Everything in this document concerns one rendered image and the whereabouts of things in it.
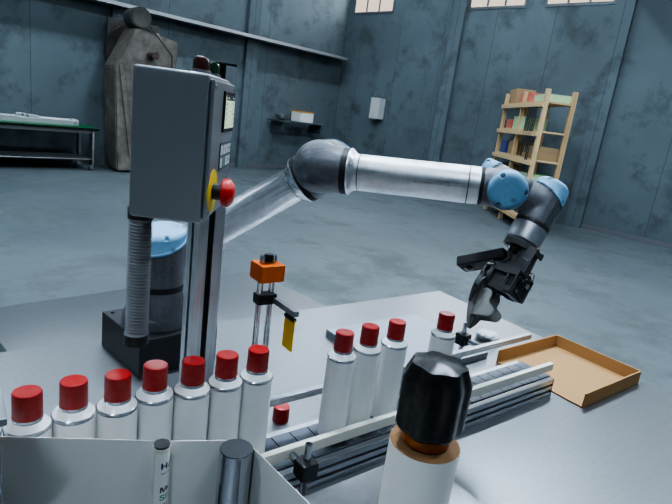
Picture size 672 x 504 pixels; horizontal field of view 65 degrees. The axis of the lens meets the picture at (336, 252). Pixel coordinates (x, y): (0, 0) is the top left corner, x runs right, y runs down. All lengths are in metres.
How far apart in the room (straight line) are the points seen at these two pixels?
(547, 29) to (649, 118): 2.54
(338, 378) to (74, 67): 10.02
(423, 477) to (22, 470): 0.45
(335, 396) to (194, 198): 0.44
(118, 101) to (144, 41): 1.09
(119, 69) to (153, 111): 9.16
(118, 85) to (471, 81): 6.89
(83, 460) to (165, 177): 0.35
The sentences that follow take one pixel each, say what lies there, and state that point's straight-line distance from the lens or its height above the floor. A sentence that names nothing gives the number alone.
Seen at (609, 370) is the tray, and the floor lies 0.83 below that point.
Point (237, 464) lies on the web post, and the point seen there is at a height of 1.06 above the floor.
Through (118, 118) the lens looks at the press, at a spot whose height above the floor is 0.91.
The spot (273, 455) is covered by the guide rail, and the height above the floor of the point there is 0.91.
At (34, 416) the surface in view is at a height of 1.06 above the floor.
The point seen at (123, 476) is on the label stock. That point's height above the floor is 1.02.
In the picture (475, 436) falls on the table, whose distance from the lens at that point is 1.22.
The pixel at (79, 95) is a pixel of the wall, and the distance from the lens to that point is 10.75.
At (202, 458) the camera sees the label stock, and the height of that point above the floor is 1.04.
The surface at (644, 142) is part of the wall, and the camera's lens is 10.55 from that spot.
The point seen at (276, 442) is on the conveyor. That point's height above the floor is 0.88.
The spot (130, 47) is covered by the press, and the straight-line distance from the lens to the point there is 9.96.
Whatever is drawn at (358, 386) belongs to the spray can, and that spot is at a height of 0.97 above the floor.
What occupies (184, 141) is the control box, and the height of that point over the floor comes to 1.39.
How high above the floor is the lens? 1.45
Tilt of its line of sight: 14 degrees down
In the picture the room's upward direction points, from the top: 8 degrees clockwise
